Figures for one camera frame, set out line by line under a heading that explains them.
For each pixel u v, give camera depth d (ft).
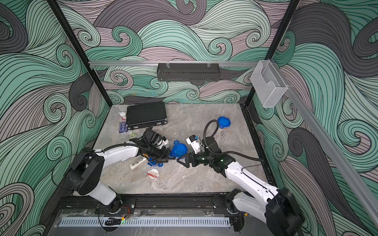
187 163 2.19
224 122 3.03
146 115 3.53
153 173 2.76
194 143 2.29
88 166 1.47
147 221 2.29
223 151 2.03
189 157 2.19
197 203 2.46
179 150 2.57
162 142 2.51
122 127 3.41
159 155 2.51
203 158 2.16
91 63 3.11
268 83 2.55
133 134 3.30
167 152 2.51
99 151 1.64
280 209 1.28
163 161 2.66
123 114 3.47
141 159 2.88
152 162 2.88
